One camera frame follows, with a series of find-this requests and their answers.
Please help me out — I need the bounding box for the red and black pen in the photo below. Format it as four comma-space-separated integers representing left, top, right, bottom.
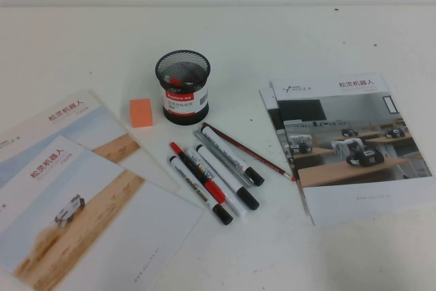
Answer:
169, 141, 226, 204

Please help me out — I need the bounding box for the desert brochure without vehicle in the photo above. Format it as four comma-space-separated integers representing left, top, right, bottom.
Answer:
0, 89, 181, 195

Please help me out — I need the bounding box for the orange rectangular block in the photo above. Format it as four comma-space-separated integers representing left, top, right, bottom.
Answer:
129, 97, 155, 129

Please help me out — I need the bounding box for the dark red pencil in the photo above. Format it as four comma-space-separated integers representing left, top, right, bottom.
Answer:
202, 121, 297, 183

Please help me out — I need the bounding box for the printed white marker black cap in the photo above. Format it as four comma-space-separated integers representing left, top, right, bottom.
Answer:
168, 155, 234, 226

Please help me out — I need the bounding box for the desert brochure with robot vehicle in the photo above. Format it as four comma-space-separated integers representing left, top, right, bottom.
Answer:
0, 134, 206, 291

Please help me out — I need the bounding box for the black mesh pen holder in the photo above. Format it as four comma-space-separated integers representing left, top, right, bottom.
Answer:
155, 49, 212, 125

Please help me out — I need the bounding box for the slim white pen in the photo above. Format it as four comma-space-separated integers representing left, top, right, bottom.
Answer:
185, 147, 248, 217

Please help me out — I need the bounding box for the classroom photo brochure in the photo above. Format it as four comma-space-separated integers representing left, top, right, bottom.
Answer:
268, 72, 436, 227

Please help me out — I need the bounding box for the brochure with grey edge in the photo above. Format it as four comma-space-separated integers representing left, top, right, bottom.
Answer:
258, 81, 316, 226

